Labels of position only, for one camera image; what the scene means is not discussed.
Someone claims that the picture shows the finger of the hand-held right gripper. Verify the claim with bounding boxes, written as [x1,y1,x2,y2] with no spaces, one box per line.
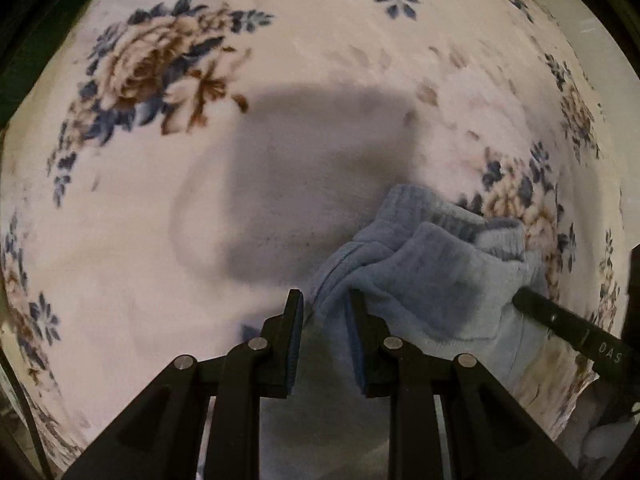
[512,286,626,377]

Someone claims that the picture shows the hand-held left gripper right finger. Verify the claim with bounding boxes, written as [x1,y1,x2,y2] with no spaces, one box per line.
[348,290,583,480]

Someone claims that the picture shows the light blue pants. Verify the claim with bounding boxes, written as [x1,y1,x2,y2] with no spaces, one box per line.
[252,184,553,480]

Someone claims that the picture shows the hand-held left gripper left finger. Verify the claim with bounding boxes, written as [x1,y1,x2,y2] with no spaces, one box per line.
[62,288,305,480]

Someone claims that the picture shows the floral printed blanket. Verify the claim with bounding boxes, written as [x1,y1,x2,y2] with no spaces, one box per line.
[0,0,632,476]

